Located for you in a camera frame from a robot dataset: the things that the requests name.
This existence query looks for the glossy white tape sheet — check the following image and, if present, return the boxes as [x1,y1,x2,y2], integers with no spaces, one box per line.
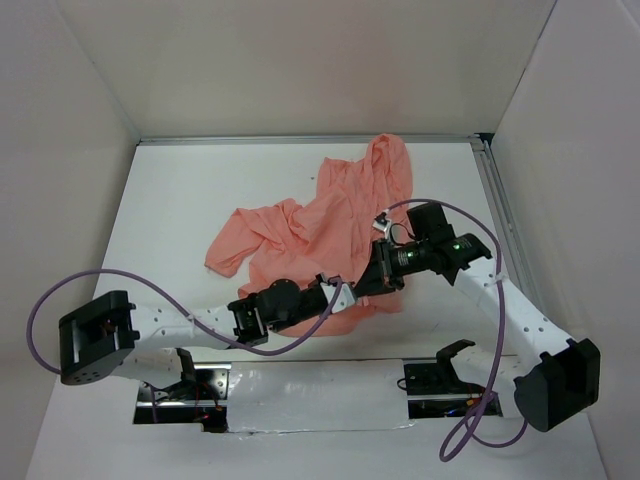
[227,360,411,434]

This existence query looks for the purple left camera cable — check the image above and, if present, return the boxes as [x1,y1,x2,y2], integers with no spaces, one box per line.
[25,268,344,425]

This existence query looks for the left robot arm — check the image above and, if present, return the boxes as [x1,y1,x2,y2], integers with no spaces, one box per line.
[59,275,356,399]

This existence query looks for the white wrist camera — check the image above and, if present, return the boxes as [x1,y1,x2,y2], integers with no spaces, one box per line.
[320,283,357,315]
[372,211,392,235]

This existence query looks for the aluminium frame rail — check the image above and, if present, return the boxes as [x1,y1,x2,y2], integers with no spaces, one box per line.
[136,133,529,282]

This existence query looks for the pink zip jacket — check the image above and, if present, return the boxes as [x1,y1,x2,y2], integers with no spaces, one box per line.
[204,133,416,337]

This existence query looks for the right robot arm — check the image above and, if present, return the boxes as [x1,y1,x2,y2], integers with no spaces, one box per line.
[354,200,601,432]

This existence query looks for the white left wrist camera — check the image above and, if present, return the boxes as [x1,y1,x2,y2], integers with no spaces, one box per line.
[320,283,357,315]

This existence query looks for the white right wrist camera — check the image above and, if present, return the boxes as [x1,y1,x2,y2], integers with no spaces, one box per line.
[372,211,392,235]

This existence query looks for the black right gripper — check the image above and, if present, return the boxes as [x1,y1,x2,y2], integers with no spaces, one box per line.
[352,236,431,297]

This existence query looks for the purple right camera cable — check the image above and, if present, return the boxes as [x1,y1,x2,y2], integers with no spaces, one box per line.
[382,199,529,464]

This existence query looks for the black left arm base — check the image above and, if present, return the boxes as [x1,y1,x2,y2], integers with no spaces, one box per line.
[133,363,231,433]

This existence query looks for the purple camera cable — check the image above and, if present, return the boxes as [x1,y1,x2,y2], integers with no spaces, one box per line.
[382,199,529,464]
[25,268,344,425]

